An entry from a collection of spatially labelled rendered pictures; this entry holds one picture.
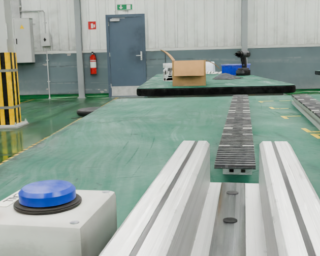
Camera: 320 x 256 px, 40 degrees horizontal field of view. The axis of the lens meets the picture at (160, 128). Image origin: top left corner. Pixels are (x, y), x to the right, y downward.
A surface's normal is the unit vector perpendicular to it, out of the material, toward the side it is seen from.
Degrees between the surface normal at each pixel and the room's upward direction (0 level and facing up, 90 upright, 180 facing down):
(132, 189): 0
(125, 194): 0
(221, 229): 0
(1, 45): 90
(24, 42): 90
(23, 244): 90
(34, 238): 90
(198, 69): 69
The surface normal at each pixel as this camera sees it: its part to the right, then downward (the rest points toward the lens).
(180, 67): -0.09, -0.30
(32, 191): -0.05, -0.98
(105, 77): -0.06, 0.15
